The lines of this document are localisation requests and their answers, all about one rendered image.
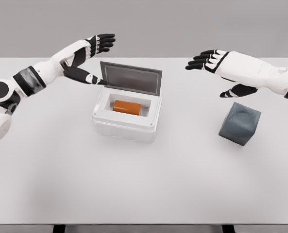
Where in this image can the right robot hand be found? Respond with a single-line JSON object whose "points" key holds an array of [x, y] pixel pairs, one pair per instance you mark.
{"points": [[233, 64]]}

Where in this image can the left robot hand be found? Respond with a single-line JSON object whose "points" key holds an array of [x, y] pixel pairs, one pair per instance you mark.
{"points": [[72, 52]]}

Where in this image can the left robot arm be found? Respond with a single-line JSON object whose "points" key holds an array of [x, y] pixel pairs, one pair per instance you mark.
{"points": [[24, 80]]}

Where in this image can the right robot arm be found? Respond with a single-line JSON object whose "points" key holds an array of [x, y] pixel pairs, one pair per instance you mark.
{"points": [[279, 77]]}

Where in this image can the dark grey cube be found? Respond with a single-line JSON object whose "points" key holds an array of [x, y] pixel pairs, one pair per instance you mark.
{"points": [[240, 123]]}

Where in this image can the orange cylinder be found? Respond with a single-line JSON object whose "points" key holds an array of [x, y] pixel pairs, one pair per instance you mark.
{"points": [[127, 107]]}

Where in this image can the white box with grey lid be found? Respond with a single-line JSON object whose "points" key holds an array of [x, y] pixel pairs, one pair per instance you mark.
{"points": [[129, 106]]}

